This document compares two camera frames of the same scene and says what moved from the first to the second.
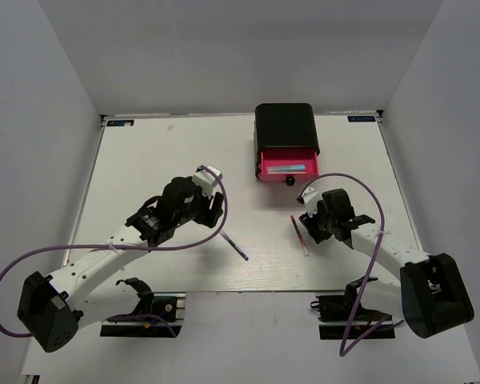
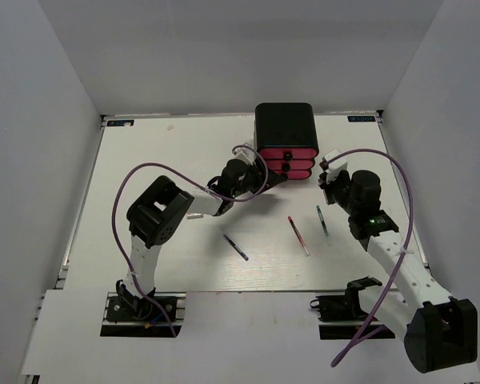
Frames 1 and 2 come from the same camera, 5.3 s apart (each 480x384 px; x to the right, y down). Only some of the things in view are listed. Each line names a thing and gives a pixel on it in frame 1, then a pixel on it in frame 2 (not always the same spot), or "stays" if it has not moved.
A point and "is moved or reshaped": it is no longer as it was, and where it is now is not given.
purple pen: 234,245 stays
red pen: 299,236 stays
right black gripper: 310,223 -> 327,187
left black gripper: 216,211 -> 260,178
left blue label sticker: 120,123 stays
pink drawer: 289,163 is moved or reshaped
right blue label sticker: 362,118 stays
